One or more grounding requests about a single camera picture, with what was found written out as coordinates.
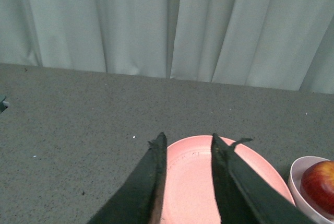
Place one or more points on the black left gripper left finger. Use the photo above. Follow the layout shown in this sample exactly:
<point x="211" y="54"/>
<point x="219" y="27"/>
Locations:
<point x="140" y="198"/>

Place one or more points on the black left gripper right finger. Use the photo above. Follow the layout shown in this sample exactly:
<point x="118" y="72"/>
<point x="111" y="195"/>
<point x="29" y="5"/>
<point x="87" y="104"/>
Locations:
<point x="242" y="195"/>

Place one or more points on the red apple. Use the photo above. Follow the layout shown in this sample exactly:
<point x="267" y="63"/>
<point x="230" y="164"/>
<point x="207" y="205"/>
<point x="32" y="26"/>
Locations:
<point x="317" y="187"/>

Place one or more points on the pink plate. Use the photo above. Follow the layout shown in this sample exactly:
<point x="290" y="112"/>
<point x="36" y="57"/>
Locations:
<point x="189" y="194"/>

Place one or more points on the light pink bowl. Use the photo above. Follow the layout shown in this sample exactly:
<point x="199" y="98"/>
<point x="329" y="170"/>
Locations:
<point x="298" y="167"/>

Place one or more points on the white curtain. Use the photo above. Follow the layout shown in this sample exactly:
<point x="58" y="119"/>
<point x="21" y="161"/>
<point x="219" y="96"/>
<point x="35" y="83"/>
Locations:
<point x="284" y="44"/>

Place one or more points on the green dish rack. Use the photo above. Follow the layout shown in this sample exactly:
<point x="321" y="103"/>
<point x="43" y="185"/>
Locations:
<point x="3" y="103"/>

